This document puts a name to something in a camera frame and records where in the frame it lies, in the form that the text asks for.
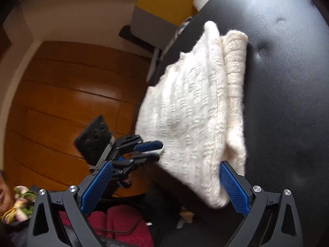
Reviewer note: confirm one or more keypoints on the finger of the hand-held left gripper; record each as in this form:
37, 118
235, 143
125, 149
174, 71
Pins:
146, 157
149, 146

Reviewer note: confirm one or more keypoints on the cream knitted sweater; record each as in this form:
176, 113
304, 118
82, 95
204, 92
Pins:
185, 103

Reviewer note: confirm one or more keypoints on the red cloth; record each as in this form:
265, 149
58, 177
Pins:
120, 221

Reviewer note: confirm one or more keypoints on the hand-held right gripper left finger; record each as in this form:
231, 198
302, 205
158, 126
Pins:
99, 187

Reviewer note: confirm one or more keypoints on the floral patterned cloth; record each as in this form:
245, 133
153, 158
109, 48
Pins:
23, 203

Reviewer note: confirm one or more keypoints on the person's head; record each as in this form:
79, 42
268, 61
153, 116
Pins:
4, 193

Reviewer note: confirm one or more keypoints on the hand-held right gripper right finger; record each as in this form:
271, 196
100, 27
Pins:
232, 187

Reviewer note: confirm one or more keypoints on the grey yellow blue sofa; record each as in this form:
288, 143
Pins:
164, 0

